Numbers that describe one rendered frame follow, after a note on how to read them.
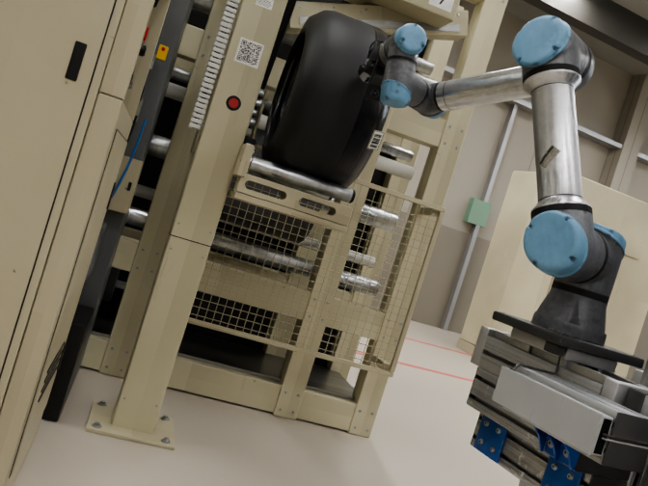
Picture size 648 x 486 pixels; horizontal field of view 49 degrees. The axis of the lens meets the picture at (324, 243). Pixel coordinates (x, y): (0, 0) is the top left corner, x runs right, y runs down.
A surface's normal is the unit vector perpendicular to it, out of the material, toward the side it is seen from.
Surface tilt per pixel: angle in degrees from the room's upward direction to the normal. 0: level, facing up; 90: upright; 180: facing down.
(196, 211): 90
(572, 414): 90
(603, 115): 90
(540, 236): 97
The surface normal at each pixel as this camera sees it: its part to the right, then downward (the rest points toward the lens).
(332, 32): 0.10, -0.55
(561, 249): -0.65, -0.06
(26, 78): 0.22, 0.09
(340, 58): 0.31, -0.23
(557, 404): -0.88, -0.27
